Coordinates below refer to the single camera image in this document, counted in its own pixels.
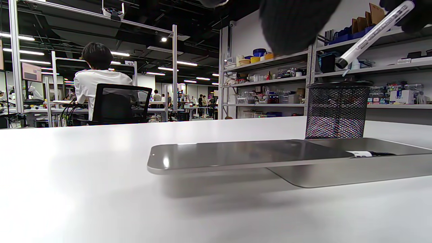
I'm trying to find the person's left hand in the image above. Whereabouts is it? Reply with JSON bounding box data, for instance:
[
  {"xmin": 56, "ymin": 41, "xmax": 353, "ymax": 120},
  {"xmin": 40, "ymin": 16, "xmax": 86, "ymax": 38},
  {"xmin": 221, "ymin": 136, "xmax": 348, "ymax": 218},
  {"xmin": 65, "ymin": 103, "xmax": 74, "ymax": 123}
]
[{"xmin": 199, "ymin": 0, "xmax": 341, "ymax": 56}]

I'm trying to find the person's right hand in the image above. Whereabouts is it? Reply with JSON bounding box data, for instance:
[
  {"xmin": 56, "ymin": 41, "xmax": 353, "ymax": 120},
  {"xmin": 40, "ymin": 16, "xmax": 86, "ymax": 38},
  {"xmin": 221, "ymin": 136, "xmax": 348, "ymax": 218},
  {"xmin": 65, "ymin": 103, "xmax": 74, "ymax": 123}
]
[{"xmin": 380, "ymin": 0, "xmax": 432, "ymax": 34}]

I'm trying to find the white marker pen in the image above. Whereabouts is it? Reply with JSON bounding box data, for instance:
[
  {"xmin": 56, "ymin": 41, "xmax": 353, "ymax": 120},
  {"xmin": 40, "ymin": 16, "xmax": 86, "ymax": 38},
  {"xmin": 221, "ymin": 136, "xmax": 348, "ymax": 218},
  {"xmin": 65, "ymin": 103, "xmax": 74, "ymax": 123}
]
[
  {"xmin": 335, "ymin": 0, "xmax": 415, "ymax": 70},
  {"xmin": 348, "ymin": 151, "xmax": 395, "ymax": 158}
]

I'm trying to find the silver metal sliding box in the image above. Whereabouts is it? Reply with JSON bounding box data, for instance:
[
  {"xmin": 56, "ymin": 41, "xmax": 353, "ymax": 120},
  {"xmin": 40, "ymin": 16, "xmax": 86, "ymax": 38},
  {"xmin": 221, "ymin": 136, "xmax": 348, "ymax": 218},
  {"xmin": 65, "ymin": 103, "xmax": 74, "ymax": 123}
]
[{"xmin": 147, "ymin": 137, "xmax": 432, "ymax": 188}]

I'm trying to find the grey metal storage shelf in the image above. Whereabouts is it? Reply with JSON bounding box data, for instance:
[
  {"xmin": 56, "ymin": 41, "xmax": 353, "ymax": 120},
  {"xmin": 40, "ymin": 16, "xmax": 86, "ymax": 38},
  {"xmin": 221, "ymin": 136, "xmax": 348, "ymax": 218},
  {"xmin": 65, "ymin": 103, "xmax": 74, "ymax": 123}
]
[{"xmin": 219, "ymin": 0, "xmax": 432, "ymax": 120}]

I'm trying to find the black mesh pen holder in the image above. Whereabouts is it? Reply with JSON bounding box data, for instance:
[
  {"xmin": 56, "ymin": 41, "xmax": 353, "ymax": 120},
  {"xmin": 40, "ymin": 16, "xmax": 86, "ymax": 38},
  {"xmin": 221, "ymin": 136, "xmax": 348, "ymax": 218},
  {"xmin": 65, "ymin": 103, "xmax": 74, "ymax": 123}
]
[{"xmin": 305, "ymin": 80, "xmax": 373, "ymax": 140}]

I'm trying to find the black mesh office chair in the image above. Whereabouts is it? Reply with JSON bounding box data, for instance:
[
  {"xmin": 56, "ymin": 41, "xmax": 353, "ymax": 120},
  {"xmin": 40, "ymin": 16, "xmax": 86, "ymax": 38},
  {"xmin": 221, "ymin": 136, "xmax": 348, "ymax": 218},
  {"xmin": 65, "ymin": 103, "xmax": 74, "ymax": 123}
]
[{"xmin": 77, "ymin": 83, "xmax": 153, "ymax": 126}]

